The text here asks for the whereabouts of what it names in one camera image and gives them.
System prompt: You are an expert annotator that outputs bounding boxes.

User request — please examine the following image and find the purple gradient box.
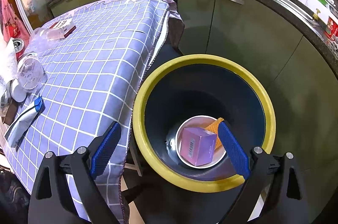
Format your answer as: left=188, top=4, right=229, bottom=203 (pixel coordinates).
left=179, top=127, right=217, bottom=166

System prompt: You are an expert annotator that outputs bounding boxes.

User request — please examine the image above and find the yellow rimmed trash bin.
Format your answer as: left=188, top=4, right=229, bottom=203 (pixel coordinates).
left=132, top=54, right=276, bottom=193

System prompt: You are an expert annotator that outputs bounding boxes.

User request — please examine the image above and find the steel sink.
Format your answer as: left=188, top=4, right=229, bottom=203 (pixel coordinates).
left=271, top=0, right=318, bottom=24

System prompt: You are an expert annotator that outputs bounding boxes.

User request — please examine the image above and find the red mug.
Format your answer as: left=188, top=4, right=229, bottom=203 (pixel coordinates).
left=325, top=17, right=338, bottom=42

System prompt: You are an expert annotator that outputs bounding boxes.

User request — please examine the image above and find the purple checked tablecloth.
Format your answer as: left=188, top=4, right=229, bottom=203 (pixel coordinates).
left=1, top=0, right=183, bottom=223

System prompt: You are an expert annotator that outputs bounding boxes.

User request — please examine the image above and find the crushed red cola can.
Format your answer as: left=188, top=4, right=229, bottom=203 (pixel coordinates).
left=13, top=38, right=25, bottom=61

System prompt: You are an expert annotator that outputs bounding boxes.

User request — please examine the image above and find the pink apron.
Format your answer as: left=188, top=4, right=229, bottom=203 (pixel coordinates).
left=1, top=0, right=30, bottom=48

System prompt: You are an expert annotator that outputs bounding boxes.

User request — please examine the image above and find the white yogurt cup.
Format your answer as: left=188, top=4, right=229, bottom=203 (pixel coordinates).
left=10, top=79, right=27, bottom=103

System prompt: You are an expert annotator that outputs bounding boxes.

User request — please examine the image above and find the white plastic bag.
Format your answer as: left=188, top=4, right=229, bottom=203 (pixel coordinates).
left=0, top=37, right=18, bottom=93

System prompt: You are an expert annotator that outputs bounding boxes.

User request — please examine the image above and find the orange wafer snack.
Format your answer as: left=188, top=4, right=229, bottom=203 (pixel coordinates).
left=205, top=117, right=224, bottom=150

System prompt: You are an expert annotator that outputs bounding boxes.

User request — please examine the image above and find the red white carton box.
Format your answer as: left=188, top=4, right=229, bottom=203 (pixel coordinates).
left=50, top=18, right=76, bottom=38

